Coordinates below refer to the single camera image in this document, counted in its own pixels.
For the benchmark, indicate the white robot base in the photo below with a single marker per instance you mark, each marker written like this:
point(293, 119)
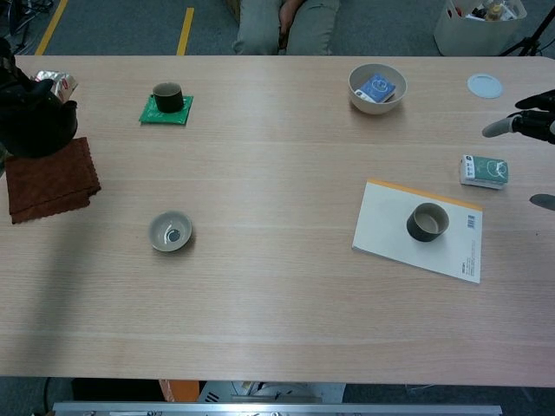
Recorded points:
point(269, 392)

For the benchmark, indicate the blue tissue pack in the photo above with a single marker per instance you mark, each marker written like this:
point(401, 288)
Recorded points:
point(377, 86)

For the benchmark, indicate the white notebook orange spine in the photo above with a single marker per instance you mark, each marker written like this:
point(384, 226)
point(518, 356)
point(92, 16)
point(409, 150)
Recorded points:
point(381, 225)

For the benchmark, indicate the beige round bowl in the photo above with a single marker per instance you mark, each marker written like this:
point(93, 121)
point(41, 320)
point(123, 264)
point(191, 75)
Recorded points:
point(377, 108)

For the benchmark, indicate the seated person in khaki trousers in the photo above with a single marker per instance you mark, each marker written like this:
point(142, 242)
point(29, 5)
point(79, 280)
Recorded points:
point(260, 30)

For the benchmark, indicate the grey shallow tea bowl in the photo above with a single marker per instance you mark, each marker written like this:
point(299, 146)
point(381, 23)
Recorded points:
point(158, 234)

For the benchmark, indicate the green foil sachet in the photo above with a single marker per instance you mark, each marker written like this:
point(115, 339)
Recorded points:
point(149, 116)

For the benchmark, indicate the brown scalloped cloth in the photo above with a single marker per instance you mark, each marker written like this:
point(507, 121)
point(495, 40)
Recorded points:
point(47, 186)

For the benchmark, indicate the black tripod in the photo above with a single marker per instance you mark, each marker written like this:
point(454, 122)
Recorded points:
point(526, 43)

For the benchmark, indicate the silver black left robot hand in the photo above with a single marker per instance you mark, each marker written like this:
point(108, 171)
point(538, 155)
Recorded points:
point(11, 82)

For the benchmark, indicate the orange panel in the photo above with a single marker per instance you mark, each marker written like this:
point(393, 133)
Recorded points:
point(180, 390)

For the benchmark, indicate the gold foil packet red print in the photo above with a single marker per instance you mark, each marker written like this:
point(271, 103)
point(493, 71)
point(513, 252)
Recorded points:
point(65, 84)

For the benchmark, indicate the black cup beige inside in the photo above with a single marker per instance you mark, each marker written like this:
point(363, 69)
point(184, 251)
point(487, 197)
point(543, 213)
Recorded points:
point(169, 103)
point(416, 233)

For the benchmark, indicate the aluminium profile rail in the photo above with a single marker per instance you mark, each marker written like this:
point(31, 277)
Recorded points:
point(277, 409)

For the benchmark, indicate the white storage bin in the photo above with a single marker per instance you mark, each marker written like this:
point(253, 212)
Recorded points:
point(468, 39)

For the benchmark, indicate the green tissue pack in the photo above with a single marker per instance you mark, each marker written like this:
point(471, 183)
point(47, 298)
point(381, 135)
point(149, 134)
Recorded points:
point(485, 171)

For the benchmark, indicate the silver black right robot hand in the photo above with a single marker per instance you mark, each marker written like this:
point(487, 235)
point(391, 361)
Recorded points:
point(535, 123)

